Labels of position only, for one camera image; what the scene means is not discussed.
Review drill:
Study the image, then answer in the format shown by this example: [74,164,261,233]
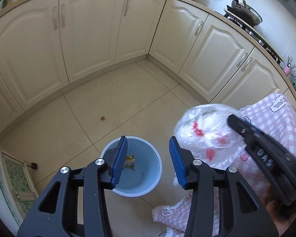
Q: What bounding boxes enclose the yellow plastic bag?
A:
[123,153,136,171]

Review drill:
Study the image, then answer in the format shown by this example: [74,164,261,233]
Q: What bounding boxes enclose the clear plastic bag red print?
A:
[174,104,245,170]

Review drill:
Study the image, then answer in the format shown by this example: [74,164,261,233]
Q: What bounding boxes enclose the blue trash bucket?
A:
[113,136,162,198]

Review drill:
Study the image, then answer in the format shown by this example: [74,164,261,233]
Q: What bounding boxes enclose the pink checkered tablecloth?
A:
[152,94,296,236]

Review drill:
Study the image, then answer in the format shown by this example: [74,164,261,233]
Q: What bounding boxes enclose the pink utensil holder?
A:
[283,65,291,76]

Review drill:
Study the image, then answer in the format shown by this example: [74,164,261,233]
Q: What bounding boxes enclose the cream lower cabinets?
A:
[0,0,296,134]

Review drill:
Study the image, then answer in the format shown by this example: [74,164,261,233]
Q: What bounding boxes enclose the black gas stove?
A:
[224,9,284,65]

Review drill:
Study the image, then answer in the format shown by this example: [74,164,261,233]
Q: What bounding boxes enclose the black wok with lid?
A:
[227,0,262,28]

